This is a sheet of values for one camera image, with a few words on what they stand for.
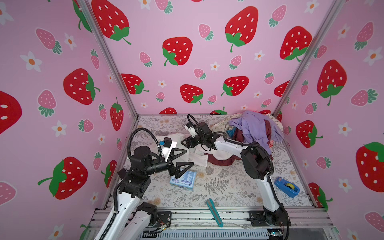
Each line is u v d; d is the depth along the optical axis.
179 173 0.55
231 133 1.03
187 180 0.82
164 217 0.75
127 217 0.46
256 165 0.56
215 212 0.76
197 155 0.96
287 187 0.82
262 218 0.74
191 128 0.86
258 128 0.93
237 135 0.95
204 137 0.77
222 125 1.11
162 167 0.56
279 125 1.07
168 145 0.55
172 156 0.66
